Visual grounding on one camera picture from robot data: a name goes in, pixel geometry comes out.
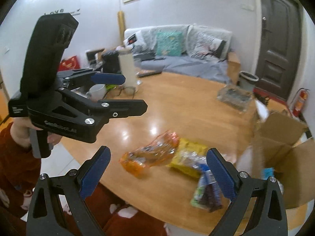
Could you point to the orange snack bag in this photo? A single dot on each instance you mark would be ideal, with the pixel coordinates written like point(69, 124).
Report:
point(159, 152)

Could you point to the yellow snack packet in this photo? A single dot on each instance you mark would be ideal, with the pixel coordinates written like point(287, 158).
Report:
point(186, 145)

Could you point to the white thermos bottle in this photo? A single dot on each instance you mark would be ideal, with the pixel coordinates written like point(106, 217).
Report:
point(127, 67)

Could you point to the clear barcode snack packet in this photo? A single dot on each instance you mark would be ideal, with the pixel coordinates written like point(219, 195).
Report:
point(193, 160)

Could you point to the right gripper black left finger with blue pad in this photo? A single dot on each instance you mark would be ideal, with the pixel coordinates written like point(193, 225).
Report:
point(46, 217)

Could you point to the red fire extinguisher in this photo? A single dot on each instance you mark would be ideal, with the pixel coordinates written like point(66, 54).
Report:
point(299, 101)

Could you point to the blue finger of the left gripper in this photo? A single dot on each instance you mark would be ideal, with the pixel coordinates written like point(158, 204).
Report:
point(73, 79)

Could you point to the wooden side cabinet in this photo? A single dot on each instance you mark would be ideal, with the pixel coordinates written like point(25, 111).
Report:
point(234, 67)

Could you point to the dark brown door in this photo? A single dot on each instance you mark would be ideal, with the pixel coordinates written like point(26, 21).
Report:
point(280, 46)

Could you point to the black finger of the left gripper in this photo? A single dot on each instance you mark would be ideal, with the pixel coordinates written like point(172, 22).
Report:
point(123, 108)

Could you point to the black remote control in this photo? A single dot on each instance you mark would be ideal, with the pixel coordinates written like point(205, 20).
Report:
point(149, 73)

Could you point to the black eyeglasses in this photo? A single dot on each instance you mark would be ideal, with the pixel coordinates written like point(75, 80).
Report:
point(121, 92)

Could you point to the glass ashtray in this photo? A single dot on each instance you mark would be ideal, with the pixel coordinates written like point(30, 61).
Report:
point(235, 97)

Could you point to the white red print cushion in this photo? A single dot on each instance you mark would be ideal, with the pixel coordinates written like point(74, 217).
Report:
point(136, 42)

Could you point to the black cylindrical canister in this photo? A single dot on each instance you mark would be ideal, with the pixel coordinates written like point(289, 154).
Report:
point(111, 62)

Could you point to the grey sofa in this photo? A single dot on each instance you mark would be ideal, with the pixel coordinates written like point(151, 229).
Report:
point(190, 50)

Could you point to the teal tree cushion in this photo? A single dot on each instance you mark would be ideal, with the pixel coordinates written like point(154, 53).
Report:
point(169, 43)

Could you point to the white black tree cushion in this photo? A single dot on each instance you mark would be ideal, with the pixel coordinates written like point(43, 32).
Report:
point(208, 47)

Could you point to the grey trash bin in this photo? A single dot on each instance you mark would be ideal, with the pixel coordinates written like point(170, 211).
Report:
point(247, 81)

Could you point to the red door mat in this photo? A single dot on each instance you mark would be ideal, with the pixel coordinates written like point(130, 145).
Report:
point(270, 95)

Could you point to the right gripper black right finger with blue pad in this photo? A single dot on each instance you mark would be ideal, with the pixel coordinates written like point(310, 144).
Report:
point(268, 215)

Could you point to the blue wet wipes pack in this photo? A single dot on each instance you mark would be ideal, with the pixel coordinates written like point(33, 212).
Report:
point(267, 172)

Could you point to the green dark snack packet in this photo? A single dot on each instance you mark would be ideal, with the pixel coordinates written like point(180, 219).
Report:
point(207, 195)

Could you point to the person's left hand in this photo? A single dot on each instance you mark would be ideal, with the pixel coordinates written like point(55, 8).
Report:
point(20, 131)

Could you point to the red gift bag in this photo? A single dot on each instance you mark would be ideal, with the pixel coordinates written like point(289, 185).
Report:
point(71, 63)

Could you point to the brown cardboard box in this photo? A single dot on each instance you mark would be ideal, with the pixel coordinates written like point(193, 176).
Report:
point(275, 144)

